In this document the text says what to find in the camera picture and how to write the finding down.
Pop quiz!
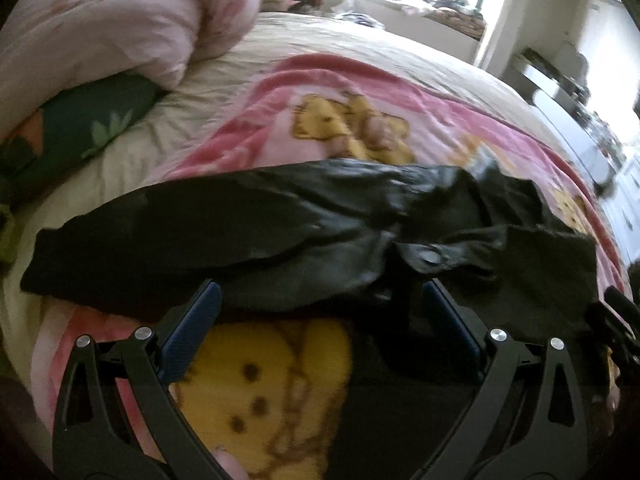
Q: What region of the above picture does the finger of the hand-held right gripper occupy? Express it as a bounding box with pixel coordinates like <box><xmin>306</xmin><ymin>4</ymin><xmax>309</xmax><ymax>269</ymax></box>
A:
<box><xmin>585</xmin><ymin>285</ymin><xmax>640</xmax><ymax>396</ymax></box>

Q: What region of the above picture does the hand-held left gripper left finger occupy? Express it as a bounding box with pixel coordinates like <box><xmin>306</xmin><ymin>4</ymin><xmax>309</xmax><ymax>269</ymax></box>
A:
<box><xmin>51</xmin><ymin>280</ymin><xmax>236</xmax><ymax>480</ymax></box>

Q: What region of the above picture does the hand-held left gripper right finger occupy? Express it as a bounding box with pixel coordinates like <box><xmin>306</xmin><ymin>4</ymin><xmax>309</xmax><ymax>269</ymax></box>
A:
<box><xmin>410</xmin><ymin>279</ymin><xmax>589</xmax><ymax>480</ymax></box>

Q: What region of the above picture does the black leather jacket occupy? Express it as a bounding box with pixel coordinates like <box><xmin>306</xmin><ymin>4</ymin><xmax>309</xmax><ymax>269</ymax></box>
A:
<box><xmin>21</xmin><ymin>157</ymin><xmax>621</xmax><ymax>480</ymax></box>

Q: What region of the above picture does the green floral pillow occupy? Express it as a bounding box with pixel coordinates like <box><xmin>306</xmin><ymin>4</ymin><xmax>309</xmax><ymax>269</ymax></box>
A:
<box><xmin>0</xmin><ymin>72</ymin><xmax>167</xmax><ymax>207</ymax></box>

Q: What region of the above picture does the white cabinet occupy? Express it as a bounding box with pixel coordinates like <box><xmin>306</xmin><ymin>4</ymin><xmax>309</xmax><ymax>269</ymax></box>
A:
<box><xmin>504</xmin><ymin>46</ymin><xmax>640</xmax><ymax>203</ymax></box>

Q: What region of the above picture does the pink printed blanket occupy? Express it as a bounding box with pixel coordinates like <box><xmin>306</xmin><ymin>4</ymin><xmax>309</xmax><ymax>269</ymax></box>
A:
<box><xmin>0</xmin><ymin>10</ymin><xmax>632</xmax><ymax>480</ymax></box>

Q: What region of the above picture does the clutter on windowsill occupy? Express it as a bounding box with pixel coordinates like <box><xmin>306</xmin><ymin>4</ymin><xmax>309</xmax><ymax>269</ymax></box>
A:
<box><xmin>354</xmin><ymin>0</ymin><xmax>490</xmax><ymax>41</ymax></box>

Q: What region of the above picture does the pink floral quilt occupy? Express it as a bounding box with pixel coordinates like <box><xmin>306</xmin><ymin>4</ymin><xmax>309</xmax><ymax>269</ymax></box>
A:
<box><xmin>0</xmin><ymin>0</ymin><xmax>267</xmax><ymax>142</ymax></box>

